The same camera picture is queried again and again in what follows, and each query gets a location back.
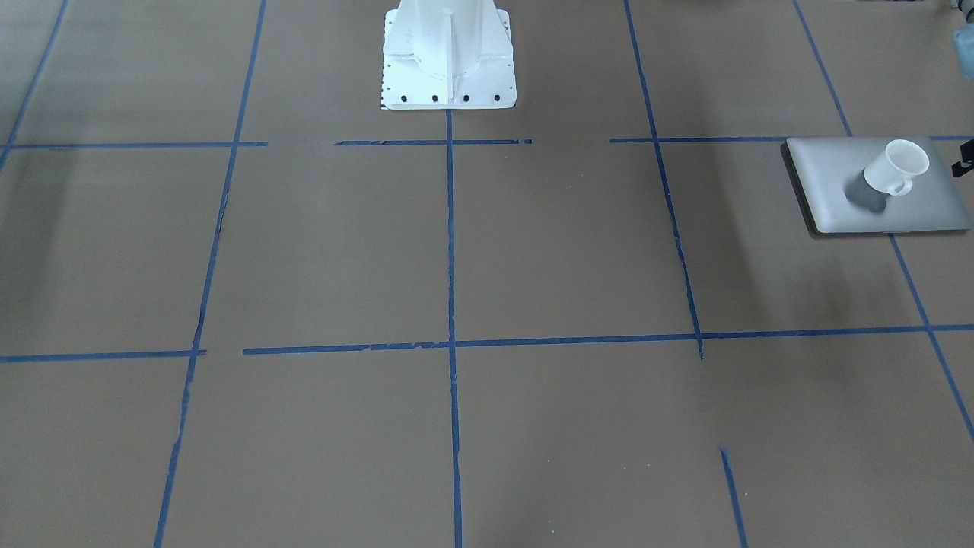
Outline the white pedestal column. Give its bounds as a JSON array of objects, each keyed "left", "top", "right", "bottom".
[{"left": 380, "top": 1, "right": 517, "bottom": 110}]

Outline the white ceramic cup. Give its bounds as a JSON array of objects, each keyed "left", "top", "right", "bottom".
[{"left": 863, "top": 139, "right": 930, "bottom": 196}]

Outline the grey closed laptop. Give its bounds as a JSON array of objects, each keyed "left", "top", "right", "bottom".
[{"left": 783, "top": 136, "right": 972, "bottom": 234}]

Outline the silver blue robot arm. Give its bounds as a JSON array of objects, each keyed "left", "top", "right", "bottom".
[{"left": 950, "top": 1, "right": 973, "bottom": 178}]

